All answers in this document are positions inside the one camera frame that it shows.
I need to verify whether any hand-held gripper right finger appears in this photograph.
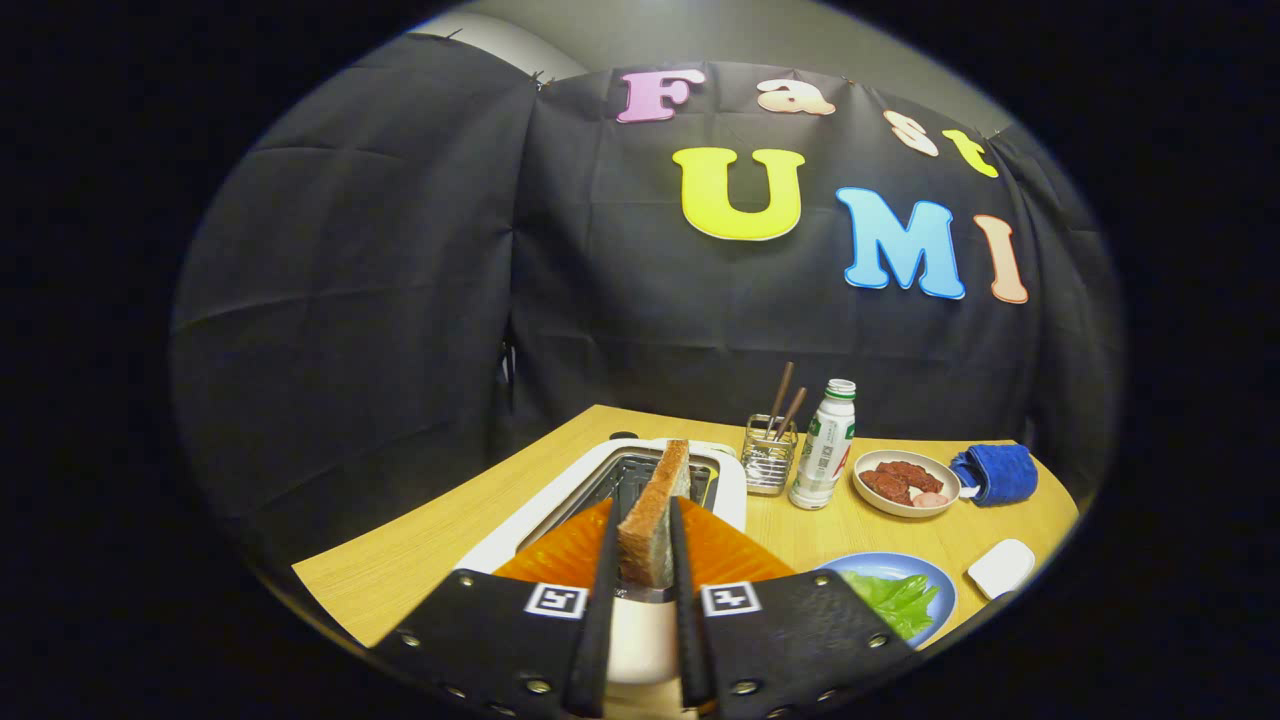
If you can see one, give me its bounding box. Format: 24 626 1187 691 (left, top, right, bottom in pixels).
667 496 918 720

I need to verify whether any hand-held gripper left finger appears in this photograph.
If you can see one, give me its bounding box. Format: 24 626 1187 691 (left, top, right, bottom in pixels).
370 497 623 719

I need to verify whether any brown bread slice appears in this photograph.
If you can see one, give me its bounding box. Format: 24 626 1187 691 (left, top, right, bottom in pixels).
617 439 692 589

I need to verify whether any white toaster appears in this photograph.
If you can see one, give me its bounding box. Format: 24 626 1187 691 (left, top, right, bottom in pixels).
455 437 749 686

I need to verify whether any blue plate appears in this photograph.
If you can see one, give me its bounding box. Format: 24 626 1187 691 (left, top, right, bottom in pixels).
815 552 958 651

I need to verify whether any white bottle green label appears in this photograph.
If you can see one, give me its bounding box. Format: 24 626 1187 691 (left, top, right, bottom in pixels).
789 379 858 511

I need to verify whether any beige bowl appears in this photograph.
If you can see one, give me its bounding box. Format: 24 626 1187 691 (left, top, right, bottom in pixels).
853 449 962 519

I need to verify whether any white plate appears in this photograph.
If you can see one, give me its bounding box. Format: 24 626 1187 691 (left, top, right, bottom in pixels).
967 538 1037 601

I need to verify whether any blue towel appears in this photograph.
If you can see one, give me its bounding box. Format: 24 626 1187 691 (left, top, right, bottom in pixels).
950 444 1039 507

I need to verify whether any black backdrop cloth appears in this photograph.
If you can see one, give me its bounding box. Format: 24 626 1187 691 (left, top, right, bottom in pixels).
168 30 1126 571

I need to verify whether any wire mesh utensil holder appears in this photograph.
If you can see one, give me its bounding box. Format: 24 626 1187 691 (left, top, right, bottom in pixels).
741 414 800 497

